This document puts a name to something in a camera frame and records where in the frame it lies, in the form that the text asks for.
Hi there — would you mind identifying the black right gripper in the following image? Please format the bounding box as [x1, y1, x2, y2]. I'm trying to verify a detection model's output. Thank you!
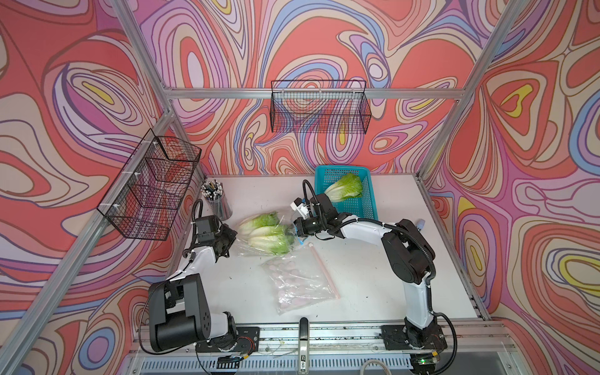
[284, 215, 327, 237]

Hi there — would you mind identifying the light green chinese cabbage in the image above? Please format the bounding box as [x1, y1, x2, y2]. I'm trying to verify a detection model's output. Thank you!
[324, 173, 363, 203]

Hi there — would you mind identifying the blue-zip clear zip-top bag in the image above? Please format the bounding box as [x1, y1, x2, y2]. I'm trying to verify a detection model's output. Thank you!
[234, 209, 303, 256]

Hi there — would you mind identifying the dark green bagged cabbage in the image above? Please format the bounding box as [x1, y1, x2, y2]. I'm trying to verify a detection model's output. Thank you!
[248, 225, 295, 255]

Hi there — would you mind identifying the pink-zip clear zip-top bag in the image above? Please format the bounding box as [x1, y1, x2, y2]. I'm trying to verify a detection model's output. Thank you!
[261, 242, 341, 315]

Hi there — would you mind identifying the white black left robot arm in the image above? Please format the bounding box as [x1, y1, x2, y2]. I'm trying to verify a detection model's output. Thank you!
[147, 215, 238, 354]

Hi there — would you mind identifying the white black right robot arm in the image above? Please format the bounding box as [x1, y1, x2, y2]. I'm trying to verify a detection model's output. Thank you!
[291, 194, 448, 352]

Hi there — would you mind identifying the teal plastic basket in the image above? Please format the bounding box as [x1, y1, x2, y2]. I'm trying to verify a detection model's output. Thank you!
[314, 166, 378, 220]

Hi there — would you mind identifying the metal pen holder cup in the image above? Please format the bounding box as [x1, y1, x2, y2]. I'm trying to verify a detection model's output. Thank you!
[201, 180, 233, 221]

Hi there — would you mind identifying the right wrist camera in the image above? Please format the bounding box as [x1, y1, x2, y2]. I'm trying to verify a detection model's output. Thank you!
[290, 198, 312, 219]

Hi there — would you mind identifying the black wire basket left wall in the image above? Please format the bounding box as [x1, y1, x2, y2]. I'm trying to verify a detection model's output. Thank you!
[97, 130, 202, 241]

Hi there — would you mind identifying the black wire basket wall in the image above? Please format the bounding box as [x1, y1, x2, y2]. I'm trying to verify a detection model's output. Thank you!
[97, 130, 202, 241]
[270, 78, 372, 134]

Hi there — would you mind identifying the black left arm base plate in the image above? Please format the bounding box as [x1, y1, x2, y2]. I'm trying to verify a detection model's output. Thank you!
[196, 326, 260, 355]

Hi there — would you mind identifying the black wire basket back wall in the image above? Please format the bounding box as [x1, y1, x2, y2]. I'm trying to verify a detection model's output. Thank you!
[270, 78, 372, 134]

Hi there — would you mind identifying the aluminium front table rail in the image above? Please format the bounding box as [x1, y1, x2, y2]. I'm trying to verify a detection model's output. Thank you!
[126, 318, 517, 357]

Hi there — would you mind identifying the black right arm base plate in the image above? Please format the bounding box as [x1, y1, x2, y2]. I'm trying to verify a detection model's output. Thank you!
[380, 321, 448, 352]

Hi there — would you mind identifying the black silver centre bracket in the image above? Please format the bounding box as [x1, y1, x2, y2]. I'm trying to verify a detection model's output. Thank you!
[297, 317, 310, 375]

